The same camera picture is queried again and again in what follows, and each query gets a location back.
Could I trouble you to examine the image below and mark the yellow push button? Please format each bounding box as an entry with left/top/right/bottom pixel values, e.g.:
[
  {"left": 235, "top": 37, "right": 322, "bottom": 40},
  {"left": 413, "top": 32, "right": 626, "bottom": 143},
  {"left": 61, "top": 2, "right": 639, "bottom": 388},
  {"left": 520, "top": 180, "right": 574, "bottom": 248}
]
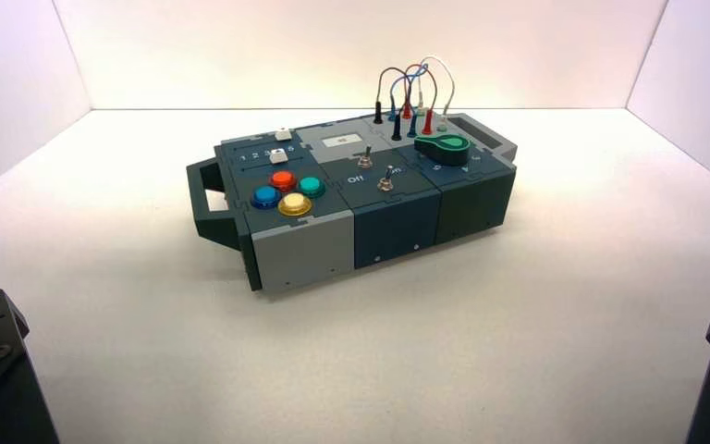
[{"left": 277, "top": 191, "right": 314, "bottom": 218}]

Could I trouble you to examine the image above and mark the blue plug jumper cable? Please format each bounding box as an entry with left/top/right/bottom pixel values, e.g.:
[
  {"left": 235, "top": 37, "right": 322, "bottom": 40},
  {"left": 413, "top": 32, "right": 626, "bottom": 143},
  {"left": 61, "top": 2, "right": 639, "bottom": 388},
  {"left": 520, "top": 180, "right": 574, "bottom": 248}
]
[{"left": 386, "top": 64, "right": 423, "bottom": 139}]

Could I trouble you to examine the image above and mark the grey blue control box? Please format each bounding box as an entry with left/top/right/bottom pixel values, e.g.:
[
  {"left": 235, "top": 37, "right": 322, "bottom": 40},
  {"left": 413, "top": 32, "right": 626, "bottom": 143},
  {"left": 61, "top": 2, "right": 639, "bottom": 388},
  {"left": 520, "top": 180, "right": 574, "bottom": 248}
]
[{"left": 186, "top": 112, "right": 519, "bottom": 292}]

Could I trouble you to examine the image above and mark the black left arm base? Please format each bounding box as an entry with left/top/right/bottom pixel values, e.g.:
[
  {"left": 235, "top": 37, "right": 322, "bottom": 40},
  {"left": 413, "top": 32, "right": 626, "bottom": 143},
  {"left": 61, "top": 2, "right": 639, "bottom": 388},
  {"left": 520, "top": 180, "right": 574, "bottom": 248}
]
[{"left": 0, "top": 288, "right": 61, "bottom": 444}]

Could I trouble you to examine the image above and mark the green rotary knob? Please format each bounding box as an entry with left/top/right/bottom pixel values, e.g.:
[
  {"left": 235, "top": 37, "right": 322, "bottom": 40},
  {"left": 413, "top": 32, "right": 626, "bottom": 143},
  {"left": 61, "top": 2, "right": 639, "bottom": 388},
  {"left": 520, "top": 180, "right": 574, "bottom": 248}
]
[{"left": 414, "top": 134, "right": 473, "bottom": 168}]

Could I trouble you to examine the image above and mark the blue push button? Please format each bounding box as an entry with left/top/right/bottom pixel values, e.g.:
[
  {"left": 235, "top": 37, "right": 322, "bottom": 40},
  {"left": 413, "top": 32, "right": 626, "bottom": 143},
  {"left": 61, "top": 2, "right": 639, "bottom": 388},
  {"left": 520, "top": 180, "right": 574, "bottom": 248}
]
[{"left": 251, "top": 186, "right": 283, "bottom": 211}]

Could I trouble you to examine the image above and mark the teal push button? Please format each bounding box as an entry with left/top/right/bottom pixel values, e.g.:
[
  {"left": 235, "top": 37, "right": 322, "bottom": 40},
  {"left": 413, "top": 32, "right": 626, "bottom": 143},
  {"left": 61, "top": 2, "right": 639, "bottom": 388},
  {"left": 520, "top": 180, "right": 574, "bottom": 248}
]
[{"left": 298, "top": 176, "right": 326, "bottom": 200}]

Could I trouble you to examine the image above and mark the black plug jumper cable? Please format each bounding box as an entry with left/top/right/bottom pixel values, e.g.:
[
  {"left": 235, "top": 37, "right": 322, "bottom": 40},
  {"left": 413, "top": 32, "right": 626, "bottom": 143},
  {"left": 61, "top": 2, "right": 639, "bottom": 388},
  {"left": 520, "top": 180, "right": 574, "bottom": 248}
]
[{"left": 373, "top": 66, "right": 411, "bottom": 142}]

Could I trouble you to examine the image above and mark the white plug jumper cable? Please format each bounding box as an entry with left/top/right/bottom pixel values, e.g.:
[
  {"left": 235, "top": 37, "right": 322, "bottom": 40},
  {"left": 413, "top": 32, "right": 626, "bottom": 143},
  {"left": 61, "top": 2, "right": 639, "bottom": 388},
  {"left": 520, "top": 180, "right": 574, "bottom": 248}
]
[{"left": 416, "top": 55, "right": 458, "bottom": 133}]

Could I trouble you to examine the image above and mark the red push button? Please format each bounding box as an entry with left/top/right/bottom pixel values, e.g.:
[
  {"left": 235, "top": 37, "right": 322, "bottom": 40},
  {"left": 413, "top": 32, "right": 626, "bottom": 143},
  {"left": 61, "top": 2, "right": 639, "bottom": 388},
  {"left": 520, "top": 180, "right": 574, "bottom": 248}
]
[{"left": 268, "top": 170, "right": 299, "bottom": 193}]

